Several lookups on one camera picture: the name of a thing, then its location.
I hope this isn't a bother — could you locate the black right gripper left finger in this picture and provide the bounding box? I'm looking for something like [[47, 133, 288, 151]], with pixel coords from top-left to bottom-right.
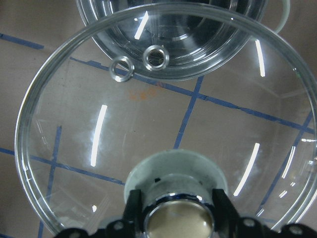
[[123, 189, 142, 228]]

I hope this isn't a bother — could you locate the pale green steel pot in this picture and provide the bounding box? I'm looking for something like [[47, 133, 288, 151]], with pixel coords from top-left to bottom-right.
[[75, 0, 290, 81]]

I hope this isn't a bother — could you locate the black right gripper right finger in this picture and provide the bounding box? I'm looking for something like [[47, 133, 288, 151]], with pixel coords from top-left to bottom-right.
[[212, 188, 239, 230]]

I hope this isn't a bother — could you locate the clear glass pot lid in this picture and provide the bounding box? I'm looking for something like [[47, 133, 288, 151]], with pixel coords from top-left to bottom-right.
[[15, 0, 317, 238]]

